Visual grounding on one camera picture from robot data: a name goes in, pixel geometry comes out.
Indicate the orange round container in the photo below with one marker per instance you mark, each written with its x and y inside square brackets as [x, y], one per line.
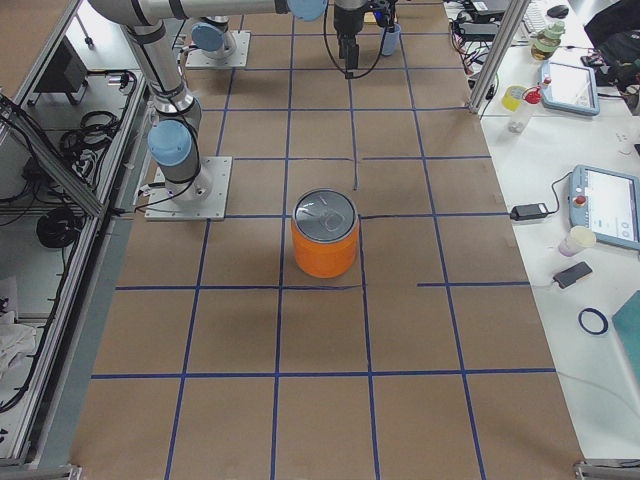
[325, 228]

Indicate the red cap squeeze bottle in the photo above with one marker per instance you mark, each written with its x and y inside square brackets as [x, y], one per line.
[530, 100]

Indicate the teach pendant tablet far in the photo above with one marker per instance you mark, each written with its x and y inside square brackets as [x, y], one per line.
[569, 88]

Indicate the teach pendant tablet near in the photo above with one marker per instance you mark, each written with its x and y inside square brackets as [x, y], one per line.
[607, 203]

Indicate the crumpled white cloth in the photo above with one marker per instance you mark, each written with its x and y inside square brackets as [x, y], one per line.
[17, 339]

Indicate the light blue plastic cup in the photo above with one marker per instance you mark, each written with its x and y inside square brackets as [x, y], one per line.
[390, 40]

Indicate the aluminium frame post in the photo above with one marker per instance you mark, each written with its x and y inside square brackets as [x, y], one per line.
[502, 41]

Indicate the white paper cup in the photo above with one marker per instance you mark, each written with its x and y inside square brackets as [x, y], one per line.
[578, 239]

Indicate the black smartphone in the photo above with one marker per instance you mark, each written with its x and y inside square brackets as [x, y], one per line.
[572, 275]

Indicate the teal box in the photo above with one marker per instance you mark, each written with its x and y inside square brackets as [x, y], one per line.
[627, 326]

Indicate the black power brick right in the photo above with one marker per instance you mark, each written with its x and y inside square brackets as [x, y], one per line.
[526, 212]

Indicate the teach pendant tablet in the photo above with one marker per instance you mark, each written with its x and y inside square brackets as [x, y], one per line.
[569, 88]
[607, 203]

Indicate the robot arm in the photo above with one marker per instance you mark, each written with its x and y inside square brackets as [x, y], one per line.
[215, 46]
[196, 186]

